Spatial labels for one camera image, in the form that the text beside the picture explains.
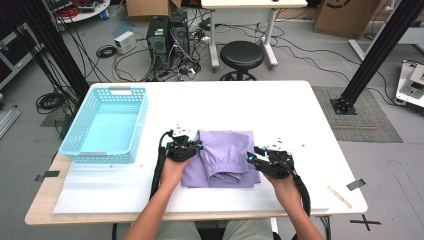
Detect black round stool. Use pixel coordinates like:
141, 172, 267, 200
219, 40, 266, 82

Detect white-legged wooden desk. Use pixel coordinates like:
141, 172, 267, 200
200, 0, 309, 70

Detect large cardboard box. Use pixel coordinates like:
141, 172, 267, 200
312, 0, 383, 40

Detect person's right hand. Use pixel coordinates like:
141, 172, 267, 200
266, 173, 301, 208

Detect person's left hand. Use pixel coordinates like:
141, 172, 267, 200
160, 157, 193, 192

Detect open-sided computer tower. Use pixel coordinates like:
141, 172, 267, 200
169, 10, 190, 57

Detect grey floor mat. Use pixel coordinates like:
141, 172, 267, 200
311, 85, 404, 144

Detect thin wooden stick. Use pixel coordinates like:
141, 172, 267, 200
326, 185, 353, 210

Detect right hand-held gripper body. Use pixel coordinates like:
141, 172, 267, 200
259, 136, 306, 180

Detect tangle of floor cables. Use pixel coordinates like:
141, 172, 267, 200
113, 19, 221, 83

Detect large coiled black cable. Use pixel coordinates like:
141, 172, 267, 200
35, 91, 69, 115

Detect person's legs in grey trousers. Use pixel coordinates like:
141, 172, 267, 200
156, 219, 275, 240

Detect black hanging cables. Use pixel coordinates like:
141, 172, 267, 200
318, 215, 333, 240

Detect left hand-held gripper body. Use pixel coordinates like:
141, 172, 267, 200
165, 123, 200, 164

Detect white equipment base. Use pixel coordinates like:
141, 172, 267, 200
395, 59, 424, 110

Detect red coiled cable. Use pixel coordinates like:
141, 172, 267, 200
54, 4, 81, 19

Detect black tape cross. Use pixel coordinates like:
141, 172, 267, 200
349, 213, 383, 232

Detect black tape strip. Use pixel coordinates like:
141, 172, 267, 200
34, 170, 61, 183
346, 178, 367, 192

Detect round white table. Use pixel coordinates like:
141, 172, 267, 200
49, 0, 111, 25

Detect left gripper black sleeved cable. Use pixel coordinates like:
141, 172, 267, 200
148, 129, 175, 201

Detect black metal frame post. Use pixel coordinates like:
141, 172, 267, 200
14, 0, 91, 101
329, 0, 424, 116

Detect small coiled black cable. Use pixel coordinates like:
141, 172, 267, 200
95, 44, 119, 60

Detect black computer tower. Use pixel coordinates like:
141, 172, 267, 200
145, 15, 171, 72

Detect purple shorts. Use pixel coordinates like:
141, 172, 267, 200
181, 129, 262, 189

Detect right gripper black sleeved cable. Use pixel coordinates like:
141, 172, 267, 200
292, 173, 312, 218

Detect grey metal shelf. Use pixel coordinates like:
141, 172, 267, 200
0, 21, 44, 91

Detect light blue plastic basket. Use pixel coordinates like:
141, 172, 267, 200
58, 85, 149, 164

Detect gripper black sleeved cable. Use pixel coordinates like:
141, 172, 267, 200
148, 129, 175, 201
292, 173, 312, 218

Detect small open cardboard box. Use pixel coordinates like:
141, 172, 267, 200
125, 0, 183, 18

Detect small white device box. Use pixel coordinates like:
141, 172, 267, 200
113, 30, 138, 55

